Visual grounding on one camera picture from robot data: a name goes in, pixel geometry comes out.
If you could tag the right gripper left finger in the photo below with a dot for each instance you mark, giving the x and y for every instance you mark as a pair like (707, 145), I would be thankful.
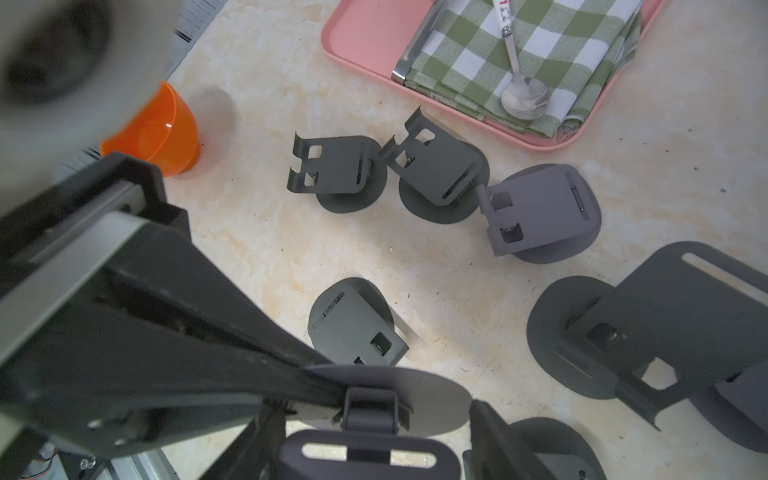
(254, 453)

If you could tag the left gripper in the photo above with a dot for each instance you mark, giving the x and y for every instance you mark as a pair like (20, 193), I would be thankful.
(164, 349)

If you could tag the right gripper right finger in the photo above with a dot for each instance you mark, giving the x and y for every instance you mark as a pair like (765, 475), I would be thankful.
(497, 452)

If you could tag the dark green phone stand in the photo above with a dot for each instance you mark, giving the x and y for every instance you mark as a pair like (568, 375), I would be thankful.
(563, 450)
(352, 323)
(667, 332)
(344, 173)
(438, 172)

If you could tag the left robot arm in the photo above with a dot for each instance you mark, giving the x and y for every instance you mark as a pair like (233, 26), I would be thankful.
(72, 73)

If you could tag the orange plastic bowl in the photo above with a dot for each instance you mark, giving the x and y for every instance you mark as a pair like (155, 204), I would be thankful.
(164, 133)

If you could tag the pink tray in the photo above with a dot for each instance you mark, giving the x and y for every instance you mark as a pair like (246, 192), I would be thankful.
(370, 38)

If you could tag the green checkered cloth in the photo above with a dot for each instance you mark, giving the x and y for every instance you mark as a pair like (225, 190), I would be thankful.
(573, 47)

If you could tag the white handled spoon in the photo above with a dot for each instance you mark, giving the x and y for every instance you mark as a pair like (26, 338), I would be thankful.
(524, 98)

